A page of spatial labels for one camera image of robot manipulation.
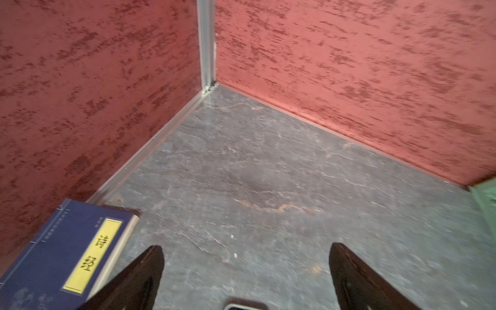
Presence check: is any aluminium left corner post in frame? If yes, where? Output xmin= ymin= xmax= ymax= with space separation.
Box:
xmin=196 ymin=0 xmax=216 ymax=93

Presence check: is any phone white case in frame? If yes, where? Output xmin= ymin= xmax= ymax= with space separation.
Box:
xmin=223 ymin=298 xmax=269 ymax=310

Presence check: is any green file organizer rack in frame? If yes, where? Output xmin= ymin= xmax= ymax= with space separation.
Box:
xmin=469 ymin=178 xmax=496 ymax=239

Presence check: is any blue book on left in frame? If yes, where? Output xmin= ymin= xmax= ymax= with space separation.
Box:
xmin=1 ymin=199 xmax=139 ymax=309

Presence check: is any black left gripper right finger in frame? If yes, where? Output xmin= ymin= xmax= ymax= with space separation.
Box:
xmin=329 ymin=243 xmax=419 ymax=309

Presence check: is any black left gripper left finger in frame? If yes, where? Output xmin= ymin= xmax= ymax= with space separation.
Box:
xmin=79 ymin=245 xmax=165 ymax=309

